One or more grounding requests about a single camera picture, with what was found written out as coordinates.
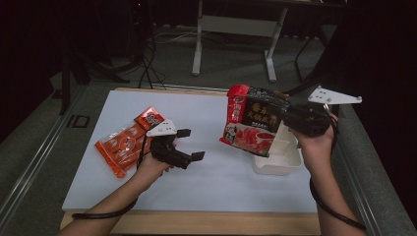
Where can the white table mat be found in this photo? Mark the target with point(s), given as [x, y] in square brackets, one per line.
[196, 108]

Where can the orange clear sauce packet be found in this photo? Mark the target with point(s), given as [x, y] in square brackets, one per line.
[121, 147]

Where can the white metal frame table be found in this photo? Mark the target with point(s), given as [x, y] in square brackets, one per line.
[241, 26]

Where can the white compartment tray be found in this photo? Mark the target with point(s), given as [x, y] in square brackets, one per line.
[282, 157]

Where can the person's right hand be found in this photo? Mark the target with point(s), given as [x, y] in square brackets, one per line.
[316, 142]

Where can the metal floor rail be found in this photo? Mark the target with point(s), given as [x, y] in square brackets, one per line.
[360, 183]
[36, 157]

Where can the wooden table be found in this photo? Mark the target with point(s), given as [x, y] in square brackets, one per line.
[196, 223]

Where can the black and red soup packet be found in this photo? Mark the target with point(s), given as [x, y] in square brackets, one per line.
[252, 121]

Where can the black metal stand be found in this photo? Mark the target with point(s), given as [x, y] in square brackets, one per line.
[65, 75]
[305, 78]

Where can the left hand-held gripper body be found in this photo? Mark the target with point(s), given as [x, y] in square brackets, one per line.
[160, 128]

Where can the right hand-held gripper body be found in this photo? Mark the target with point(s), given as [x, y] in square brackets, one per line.
[308, 119]

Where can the person's left hand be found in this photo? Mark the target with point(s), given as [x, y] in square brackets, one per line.
[152, 168]

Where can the small red sauce packet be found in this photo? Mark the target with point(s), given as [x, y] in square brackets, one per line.
[149, 118]

